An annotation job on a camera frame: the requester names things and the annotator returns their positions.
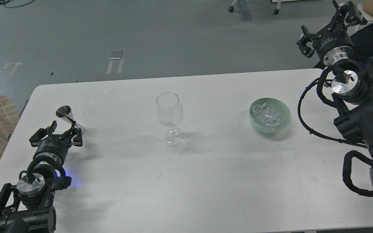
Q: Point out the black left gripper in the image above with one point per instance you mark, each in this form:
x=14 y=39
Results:
x=56 y=146

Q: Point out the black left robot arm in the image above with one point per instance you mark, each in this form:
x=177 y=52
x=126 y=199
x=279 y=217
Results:
x=27 y=207

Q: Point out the clear wine glass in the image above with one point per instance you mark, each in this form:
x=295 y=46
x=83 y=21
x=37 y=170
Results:
x=170 y=113

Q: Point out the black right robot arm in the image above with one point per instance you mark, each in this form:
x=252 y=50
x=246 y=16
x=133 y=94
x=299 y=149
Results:
x=345 y=84

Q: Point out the green bowl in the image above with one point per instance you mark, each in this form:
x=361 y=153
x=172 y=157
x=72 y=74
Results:
x=276 y=105

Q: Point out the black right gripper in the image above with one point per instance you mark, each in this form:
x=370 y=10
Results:
x=332 y=43

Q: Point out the steel cocktail jigger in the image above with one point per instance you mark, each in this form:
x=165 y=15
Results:
x=65 y=113

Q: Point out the clear ice cubes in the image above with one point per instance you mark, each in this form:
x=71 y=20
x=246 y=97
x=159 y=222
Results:
x=266 y=117

